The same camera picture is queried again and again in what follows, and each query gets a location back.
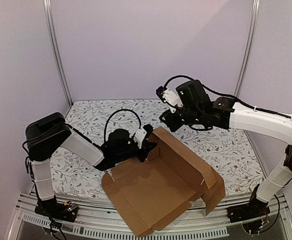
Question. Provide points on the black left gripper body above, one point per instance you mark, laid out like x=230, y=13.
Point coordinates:
x=121, y=156

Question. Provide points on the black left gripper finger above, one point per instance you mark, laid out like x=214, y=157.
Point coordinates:
x=152, y=142
x=147, y=154

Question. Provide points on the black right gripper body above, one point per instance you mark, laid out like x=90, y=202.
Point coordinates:
x=172, y=117

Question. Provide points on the brown cardboard paper box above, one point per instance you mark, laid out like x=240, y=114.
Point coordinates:
x=150, y=195

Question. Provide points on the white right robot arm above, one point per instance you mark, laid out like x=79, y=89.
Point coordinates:
x=266, y=123

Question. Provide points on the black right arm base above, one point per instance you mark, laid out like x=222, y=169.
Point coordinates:
x=253, y=209

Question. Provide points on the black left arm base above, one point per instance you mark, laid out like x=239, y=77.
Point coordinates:
x=66, y=211

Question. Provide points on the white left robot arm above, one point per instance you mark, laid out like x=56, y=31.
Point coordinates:
x=45, y=136

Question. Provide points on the floral patterned table mat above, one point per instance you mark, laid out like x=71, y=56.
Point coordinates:
x=228, y=152

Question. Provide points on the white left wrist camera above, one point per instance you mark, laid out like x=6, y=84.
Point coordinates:
x=142, y=134

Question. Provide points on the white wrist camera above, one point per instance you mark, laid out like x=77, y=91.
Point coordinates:
x=142, y=134
x=168, y=97

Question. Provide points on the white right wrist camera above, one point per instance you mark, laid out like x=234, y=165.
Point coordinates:
x=168, y=97

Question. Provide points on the aluminium front rail frame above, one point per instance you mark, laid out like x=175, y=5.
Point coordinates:
x=97, y=219

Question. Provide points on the right aluminium corner post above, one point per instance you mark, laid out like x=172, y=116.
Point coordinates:
x=249, y=46

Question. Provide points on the aluminium corner post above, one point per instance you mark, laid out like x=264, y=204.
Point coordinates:
x=56, y=52
x=249, y=46

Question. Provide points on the left aluminium corner post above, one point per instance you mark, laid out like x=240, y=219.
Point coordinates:
x=56, y=52

